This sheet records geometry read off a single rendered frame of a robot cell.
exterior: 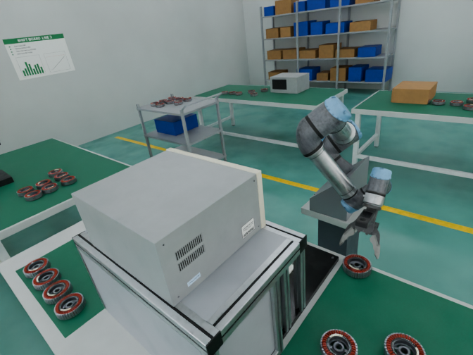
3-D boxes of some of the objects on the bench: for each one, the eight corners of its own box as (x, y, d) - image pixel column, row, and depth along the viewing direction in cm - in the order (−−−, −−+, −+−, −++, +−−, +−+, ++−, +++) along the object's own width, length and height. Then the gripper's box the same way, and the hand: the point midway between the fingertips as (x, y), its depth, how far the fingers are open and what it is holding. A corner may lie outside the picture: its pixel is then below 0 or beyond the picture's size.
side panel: (276, 344, 100) (270, 274, 85) (284, 349, 98) (279, 278, 84) (219, 423, 82) (200, 351, 67) (228, 431, 80) (210, 359, 65)
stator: (349, 256, 132) (350, 249, 130) (375, 267, 124) (376, 260, 123) (337, 271, 125) (338, 264, 123) (364, 284, 118) (364, 277, 116)
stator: (362, 368, 90) (363, 360, 88) (324, 370, 91) (325, 363, 89) (350, 334, 100) (350, 327, 98) (316, 336, 101) (316, 329, 99)
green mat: (165, 188, 209) (165, 188, 209) (229, 213, 172) (229, 213, 172) (15, 271, 149) (15, 270, 149) (65, 338, 111) (65, 338, 111)
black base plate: (229, 216, 170) (229, 213, 169) (338, 260, 131) (338, 256, 129) (164, 267, 139) (162, 263, 138) (280, 344, 100) (280, 339, 99)
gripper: (400, 213, 119) (386, 260, 119) (350, 200, 131) (338, 243, 131) (397, 211, 112) (382, 262, 112) (345, 197, 124) (332, 243, 124)
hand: (357, 252), depth 119 cm, fingers open, 14 cm apart
